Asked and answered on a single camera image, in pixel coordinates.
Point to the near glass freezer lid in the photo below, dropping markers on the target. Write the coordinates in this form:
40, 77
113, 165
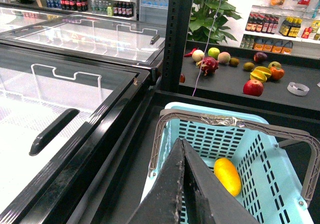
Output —
36, 87

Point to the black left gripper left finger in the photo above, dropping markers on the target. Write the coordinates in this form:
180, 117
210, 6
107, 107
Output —
163, 203

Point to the yellow star fruit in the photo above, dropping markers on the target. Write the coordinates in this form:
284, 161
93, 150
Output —
261, 74

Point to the green red mango fruit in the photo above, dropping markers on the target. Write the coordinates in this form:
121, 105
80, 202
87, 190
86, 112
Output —
274, 64

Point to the brown kiwi near starfruit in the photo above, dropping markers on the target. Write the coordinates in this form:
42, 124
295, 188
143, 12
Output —
248, 66

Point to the orange persimmon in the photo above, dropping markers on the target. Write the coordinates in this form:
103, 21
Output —
277, 73

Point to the red apple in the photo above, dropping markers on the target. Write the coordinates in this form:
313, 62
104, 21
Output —
253, 88

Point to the pink dragon fruit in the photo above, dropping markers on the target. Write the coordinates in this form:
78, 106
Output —
208, 65

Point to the green apple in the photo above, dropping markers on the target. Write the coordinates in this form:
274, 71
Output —
213, 52

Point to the dark purple fruit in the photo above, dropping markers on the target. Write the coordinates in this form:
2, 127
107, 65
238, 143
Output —
260, 57

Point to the far glass freezer lid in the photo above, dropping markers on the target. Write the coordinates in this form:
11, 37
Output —
119, 41

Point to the tan peach fruit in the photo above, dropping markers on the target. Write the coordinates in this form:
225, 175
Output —
224, 57

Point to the yellow mango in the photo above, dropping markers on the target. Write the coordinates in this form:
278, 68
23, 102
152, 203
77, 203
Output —
227, 174

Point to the black metal shelf post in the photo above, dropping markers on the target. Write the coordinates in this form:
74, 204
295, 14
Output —
178, 17

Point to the white tape roll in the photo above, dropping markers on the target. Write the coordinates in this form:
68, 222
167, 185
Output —
297, 89

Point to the beige round melon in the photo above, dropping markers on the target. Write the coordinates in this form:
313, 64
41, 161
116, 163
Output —
197, 55

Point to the sauce bottles shelf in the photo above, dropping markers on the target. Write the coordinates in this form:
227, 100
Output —
291, 22

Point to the light blue plastic shopping basket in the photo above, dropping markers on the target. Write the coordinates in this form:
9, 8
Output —
270, 188

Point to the black freezer lid handle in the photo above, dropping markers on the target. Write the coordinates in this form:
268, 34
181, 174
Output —
52, 130

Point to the green potted plant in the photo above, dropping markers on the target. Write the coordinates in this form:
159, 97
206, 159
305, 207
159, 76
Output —
208, 21

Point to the glass freezer lid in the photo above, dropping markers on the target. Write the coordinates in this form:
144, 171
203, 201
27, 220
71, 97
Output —
119, 41
36, 87

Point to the brown kiwi near peach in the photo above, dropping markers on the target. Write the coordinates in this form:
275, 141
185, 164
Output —
234, 62

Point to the grey basket handle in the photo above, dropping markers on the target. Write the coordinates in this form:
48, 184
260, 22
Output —
296, 135

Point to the red chili pepper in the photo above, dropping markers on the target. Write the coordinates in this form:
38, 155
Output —
190, 53

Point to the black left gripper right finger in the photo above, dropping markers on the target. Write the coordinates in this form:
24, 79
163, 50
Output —
207, 201

